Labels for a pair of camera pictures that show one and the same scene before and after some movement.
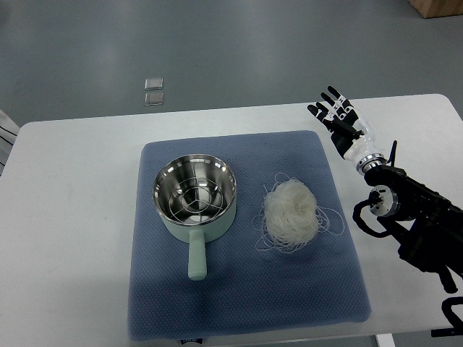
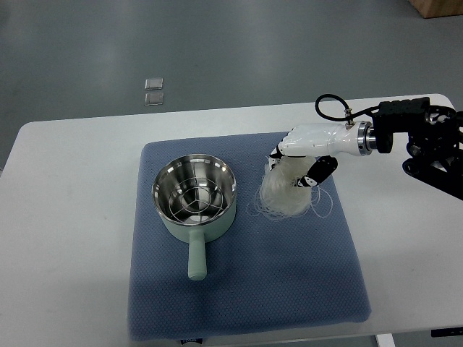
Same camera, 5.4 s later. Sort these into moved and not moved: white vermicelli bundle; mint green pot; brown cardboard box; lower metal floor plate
Moved: white vermicelli bundle
Not moved: lower metal floor plate; brown cardboard box; mint green pot
